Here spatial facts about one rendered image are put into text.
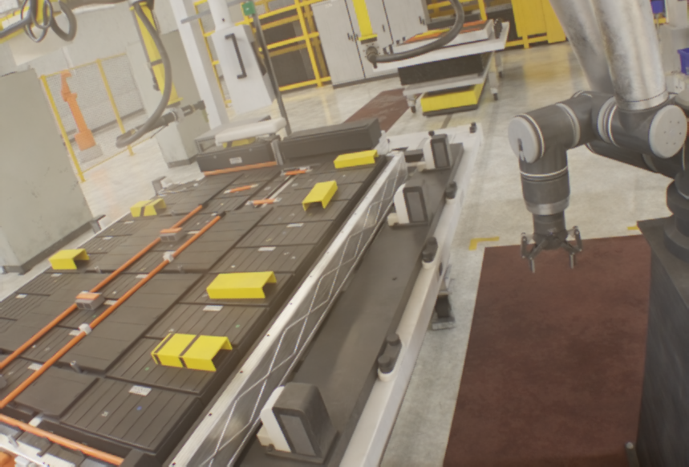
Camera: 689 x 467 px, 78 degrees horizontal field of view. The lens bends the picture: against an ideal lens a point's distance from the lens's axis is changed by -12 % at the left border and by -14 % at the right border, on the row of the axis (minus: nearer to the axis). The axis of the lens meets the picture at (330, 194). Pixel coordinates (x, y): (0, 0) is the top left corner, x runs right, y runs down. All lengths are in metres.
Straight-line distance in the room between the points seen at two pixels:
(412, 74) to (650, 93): 5.52
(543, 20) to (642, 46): 10.23
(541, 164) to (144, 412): 0.93
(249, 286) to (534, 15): 10.40
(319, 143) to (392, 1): 8.67
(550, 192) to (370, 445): 0.63
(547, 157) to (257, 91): 3.80
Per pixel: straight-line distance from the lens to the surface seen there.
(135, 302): 1.39
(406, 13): 10.60
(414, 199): 1.54
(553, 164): 1.07
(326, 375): 1.07
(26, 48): 2.60
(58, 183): 6.32
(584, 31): 1.19
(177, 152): 8.05
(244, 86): 4.64
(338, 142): 2.09
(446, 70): 6.31
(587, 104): 1.13
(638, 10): 0.97
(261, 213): 1.66
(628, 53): 0.98
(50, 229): 6.22
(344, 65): 11.15
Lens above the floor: 1.56
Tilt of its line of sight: 20 degrees down
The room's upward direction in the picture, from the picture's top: 16 degrees counter-clockwise
